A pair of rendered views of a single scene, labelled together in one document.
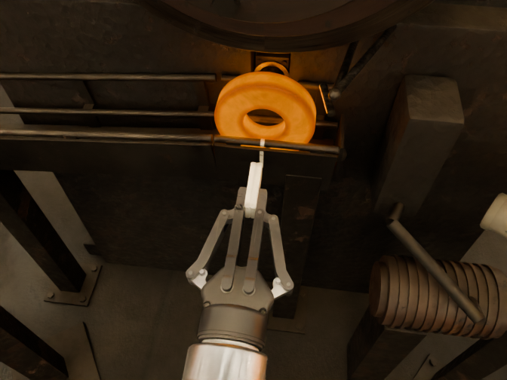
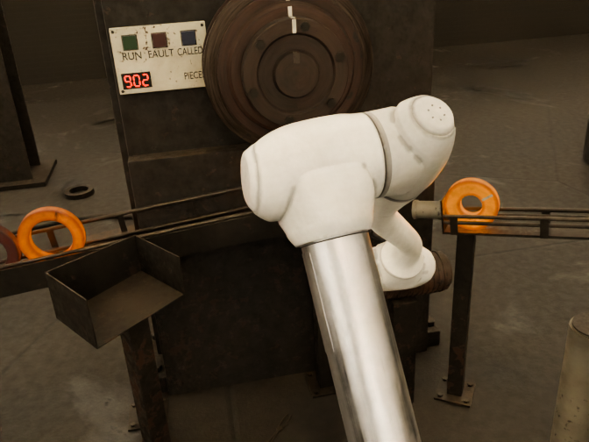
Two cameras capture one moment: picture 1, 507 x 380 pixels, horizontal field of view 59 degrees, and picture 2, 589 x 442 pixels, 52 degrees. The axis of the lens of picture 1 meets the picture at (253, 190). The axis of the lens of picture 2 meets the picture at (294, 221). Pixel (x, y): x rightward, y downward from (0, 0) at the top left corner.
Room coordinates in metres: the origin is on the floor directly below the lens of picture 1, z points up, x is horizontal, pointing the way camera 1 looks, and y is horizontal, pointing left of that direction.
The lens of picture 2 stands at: (-1.14, 0.49, 1.44)
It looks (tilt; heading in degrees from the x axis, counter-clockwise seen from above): 25 degrees down; 343
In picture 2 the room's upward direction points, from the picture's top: 3 degrees counter-clockwise
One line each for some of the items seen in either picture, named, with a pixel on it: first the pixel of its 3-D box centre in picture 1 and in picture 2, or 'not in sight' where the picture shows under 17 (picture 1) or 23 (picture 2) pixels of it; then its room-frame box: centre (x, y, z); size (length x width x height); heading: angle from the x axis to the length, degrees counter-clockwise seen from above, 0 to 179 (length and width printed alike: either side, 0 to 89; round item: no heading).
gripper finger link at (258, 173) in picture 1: (256, 190); not in sight; (0.35, 0.00, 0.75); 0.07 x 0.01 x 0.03; 173
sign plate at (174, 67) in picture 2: not in sight; (161, 58); (0.64, 0.31, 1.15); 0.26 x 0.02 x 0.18; 83
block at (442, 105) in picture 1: (410, 150); not in sight; (0.47, -0.25, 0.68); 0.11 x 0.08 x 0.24; 173
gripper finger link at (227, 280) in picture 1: (233, 250); not in sight; (0.26, 0.02, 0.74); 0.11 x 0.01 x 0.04; 174
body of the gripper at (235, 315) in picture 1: (235, 306); not in sight; (0.19, 0.02, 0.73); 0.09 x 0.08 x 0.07; 173
